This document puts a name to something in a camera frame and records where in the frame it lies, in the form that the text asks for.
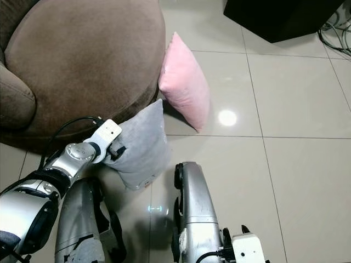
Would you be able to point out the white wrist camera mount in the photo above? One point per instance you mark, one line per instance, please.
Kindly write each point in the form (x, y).
(248, 249)
(108, 134)

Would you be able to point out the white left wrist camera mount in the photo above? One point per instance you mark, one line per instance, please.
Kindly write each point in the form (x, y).
(108, 134)

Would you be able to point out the grey pillow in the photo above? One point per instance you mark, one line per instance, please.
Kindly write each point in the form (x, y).
(145, 148)

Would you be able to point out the silver robot left leg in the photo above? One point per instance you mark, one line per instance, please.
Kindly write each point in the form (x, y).
(82, 224)

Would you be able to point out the pink pillow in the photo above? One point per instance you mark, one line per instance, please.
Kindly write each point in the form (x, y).
(184, 82)

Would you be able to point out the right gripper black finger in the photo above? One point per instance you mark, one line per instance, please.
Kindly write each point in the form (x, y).
(245, 229)

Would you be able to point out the black leather ottoman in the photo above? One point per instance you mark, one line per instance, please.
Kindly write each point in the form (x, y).
(279, 16)

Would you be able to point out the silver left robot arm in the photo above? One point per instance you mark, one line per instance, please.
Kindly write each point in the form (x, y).
(22, 213)

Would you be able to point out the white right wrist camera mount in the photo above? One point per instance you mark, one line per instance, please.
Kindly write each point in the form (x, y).
(248, 249)

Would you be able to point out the brown fabric sofa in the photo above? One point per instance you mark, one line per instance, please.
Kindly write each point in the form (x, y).
(82, 60)

